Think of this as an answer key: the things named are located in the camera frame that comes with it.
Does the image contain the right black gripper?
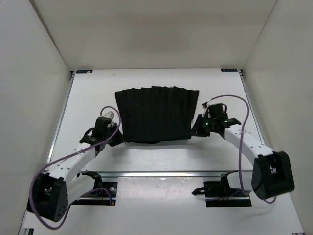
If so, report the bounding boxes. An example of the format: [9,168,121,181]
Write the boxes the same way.
[189,114,216,137]

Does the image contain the black pleated skirt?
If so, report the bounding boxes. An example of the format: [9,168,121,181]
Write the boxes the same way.
[115,86,200,144]

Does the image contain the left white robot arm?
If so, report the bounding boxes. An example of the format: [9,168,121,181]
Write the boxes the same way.
[27,112,123,222]

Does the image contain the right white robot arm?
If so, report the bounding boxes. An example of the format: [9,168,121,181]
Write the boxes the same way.
[192,103,295,200]

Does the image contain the blue label right corner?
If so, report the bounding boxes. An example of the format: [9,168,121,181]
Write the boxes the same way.
[221,68,238,72]

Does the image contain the blue label corner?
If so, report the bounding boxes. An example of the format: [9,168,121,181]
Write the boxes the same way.
[76,70,93,74]
[221,68,238,72]

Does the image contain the blue label left corner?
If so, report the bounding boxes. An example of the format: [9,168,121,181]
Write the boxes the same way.
[76,70,93,74]

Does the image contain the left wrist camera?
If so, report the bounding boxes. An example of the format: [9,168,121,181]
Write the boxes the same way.
[100,111,115,122]

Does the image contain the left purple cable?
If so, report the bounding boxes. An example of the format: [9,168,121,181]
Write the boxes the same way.
[29,105,122,230]

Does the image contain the purple cable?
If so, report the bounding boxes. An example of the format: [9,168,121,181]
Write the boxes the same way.
[202,94,279,204]
[29,105,122,230]

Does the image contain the aluminium table front rail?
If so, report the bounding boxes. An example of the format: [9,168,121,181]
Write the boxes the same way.
[98,171,226,178]

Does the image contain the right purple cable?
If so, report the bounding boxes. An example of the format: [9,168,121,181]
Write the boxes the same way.
[202,94,279,204]

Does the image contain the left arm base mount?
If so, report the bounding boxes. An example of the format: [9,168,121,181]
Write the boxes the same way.
[72,171,118,206]

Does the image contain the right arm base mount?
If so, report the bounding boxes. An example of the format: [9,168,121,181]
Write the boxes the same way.
[192,173,252,208]

